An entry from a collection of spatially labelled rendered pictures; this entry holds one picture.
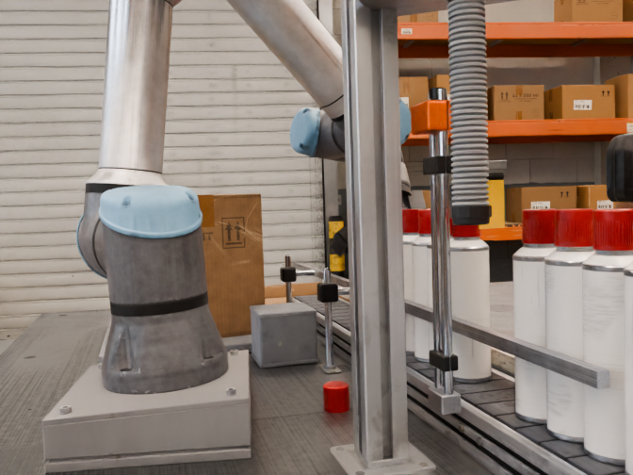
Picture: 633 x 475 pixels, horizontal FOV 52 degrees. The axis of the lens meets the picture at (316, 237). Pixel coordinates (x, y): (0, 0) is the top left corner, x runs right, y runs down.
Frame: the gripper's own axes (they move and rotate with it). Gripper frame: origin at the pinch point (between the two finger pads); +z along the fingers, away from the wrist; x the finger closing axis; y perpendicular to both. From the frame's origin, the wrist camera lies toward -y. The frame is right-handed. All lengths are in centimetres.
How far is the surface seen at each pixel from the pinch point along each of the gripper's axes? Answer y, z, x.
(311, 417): -17.7, 15.3, -5.6
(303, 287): 6, -39, 83
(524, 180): 262, -215, 315
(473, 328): -3.7, 12.0, -26.1
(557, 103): 249, -228, 234
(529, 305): -1.7, 12.8, -34.2
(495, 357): 3.3, 12.9, -16.5
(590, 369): -3.7, 21.3, -42.4
